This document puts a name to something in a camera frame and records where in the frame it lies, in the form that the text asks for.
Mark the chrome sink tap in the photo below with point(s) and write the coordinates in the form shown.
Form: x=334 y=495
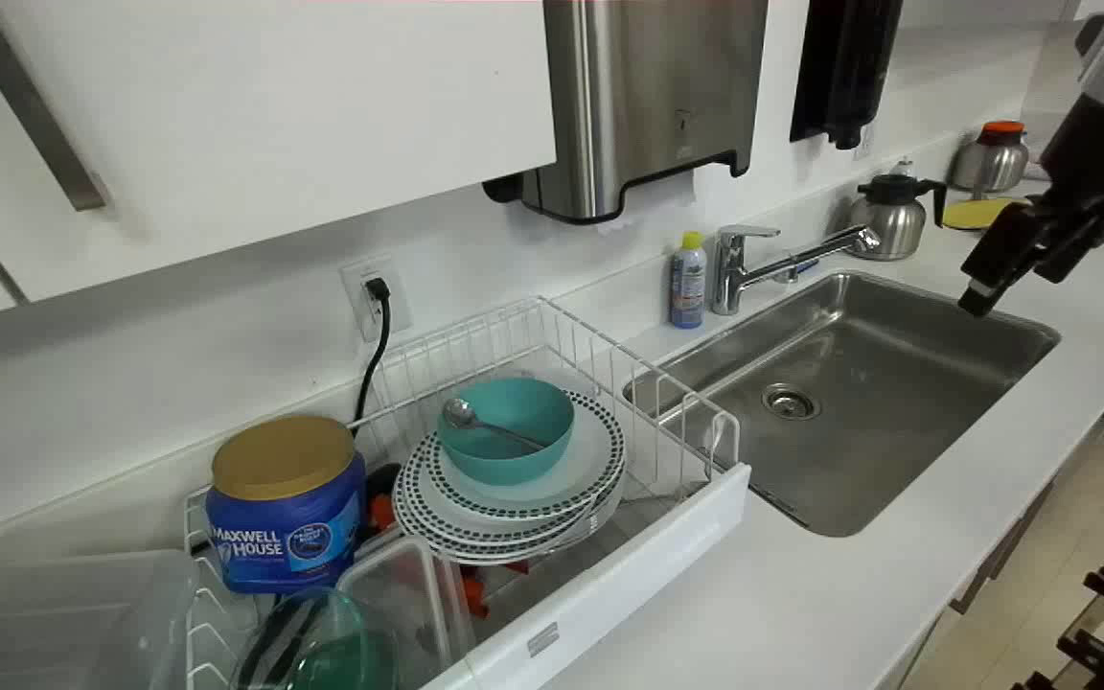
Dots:
x=730 y=271

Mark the yellow sponge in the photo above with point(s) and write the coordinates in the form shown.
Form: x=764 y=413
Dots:
x=977 y=211

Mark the steel carafe black lid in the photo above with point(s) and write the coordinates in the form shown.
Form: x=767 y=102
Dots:
x=896 y=216

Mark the stainless steel sink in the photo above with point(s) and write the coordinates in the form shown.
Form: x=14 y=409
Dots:
x=885 y=436

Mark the black hanging cloth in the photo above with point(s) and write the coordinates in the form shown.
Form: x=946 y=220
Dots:
x=846 y=64

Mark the round sink drain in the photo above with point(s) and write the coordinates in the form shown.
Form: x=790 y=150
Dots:
x=790 y=399

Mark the blue bottle yellow cap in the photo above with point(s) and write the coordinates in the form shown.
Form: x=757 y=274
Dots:
x=688 y=289

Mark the stainless paper towel dispenser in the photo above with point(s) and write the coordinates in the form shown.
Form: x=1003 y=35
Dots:
x=642 y=91

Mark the plain white plate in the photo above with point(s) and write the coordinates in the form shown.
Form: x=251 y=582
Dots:
x=586 y=460

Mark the white drain tray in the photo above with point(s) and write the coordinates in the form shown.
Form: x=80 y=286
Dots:
x=632 y=575

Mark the teal bowl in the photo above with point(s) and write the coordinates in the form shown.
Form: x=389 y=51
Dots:
x=519 y=426

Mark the metal spoon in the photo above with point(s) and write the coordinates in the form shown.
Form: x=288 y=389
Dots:
x=460 y=413

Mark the clear plastic jug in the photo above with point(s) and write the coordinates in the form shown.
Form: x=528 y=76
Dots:
x=403 y=601

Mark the large white cabinet door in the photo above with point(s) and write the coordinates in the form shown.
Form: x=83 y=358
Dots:
x=258 y=118

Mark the blue coffee can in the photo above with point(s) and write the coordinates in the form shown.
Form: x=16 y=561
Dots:
x=284 y=521

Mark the green glass bowl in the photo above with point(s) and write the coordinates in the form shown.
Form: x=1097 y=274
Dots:
x=343 y=654

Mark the white wall power outlet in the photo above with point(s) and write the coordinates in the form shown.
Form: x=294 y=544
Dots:
x=357 y=308

